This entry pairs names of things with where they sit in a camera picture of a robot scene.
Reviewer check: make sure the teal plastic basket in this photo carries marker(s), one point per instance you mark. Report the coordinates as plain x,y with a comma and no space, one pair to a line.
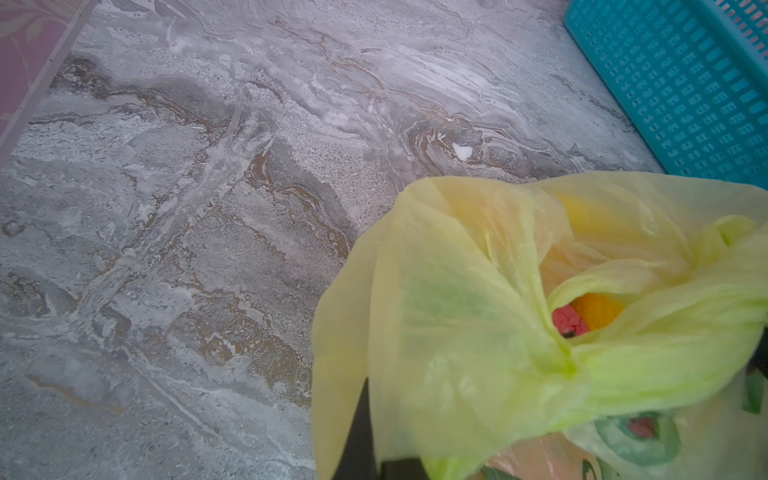
690,75

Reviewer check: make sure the yellow plastic bag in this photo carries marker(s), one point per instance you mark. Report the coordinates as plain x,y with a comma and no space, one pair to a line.
455,306

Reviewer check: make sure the orange fruit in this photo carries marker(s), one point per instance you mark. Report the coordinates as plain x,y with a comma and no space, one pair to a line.
596,310

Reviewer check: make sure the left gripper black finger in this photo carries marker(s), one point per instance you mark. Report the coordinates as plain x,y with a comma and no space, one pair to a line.
358,460

